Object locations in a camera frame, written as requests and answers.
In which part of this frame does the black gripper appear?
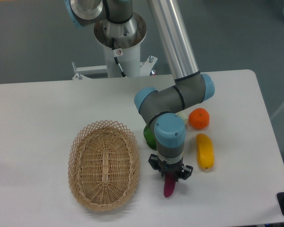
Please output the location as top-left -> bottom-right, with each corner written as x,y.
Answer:
148,154 -> 194,182

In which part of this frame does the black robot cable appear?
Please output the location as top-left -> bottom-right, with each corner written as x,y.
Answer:
111,37 -> 127,78

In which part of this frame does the purple sweet potato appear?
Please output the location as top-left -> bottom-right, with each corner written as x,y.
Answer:
163,173 -> 176,198

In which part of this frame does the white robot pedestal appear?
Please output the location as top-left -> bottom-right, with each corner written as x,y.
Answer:
103,44 -> 140,78

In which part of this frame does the woven wicker basket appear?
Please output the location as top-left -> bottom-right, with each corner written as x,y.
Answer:
68,120 -> 140,212

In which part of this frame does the white metal frame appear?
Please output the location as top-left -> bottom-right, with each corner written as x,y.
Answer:
72,55 -> 158,80

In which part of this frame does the orange tangerine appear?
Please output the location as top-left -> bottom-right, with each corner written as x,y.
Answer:
188,108 -> 210,130

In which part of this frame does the green bok choy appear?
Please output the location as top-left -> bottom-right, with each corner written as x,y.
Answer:
143,111 -> 188,150

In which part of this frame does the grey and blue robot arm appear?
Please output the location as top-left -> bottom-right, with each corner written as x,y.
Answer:
65,0 -> 215,180

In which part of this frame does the yellow mango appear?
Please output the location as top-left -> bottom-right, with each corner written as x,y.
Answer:
196,133 -> 214,170

